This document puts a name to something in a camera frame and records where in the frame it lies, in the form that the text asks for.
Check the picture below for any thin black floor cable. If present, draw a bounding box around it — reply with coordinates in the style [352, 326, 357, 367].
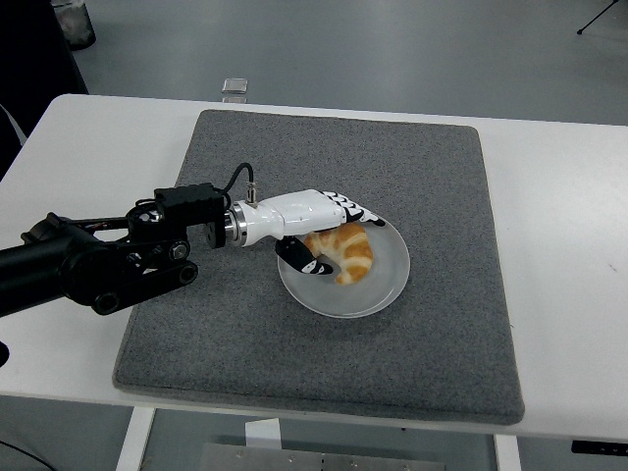
[0, 438, 50, 471]

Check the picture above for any clear plastic waste bin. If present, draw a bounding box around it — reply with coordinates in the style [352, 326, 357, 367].
[51, 0, 96, 50]

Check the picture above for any grey felt table mat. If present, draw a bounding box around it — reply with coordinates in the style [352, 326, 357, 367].
[112, 108, 526, 427]

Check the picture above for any black tripod leg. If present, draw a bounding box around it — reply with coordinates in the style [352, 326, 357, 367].
[576, 0, 620, 36]

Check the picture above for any grey metal plate with screws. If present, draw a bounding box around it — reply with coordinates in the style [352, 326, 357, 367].
[198, 442, 445, 471]

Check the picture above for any white table centre column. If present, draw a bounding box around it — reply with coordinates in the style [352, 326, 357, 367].
[243, 418, 283, 450]

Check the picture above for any golden croissant bread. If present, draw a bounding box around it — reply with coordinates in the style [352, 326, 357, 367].
[303, 224, 375, 286]

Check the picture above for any white table leg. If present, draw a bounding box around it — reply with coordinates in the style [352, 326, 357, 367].
[493, 434, 522, 471]
[115, 405, 157, 471]

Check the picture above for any black table control panel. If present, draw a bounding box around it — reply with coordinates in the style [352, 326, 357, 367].
[571, 440, 628, 455]

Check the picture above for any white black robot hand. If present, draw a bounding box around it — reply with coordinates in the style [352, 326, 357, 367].
[239, 188, 388, 279]

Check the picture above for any pale grey round plate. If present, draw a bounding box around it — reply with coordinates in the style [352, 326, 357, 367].
[277, 208, 411, 320]

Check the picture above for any person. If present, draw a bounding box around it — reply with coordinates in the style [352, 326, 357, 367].
[0, 0, 90, 181]

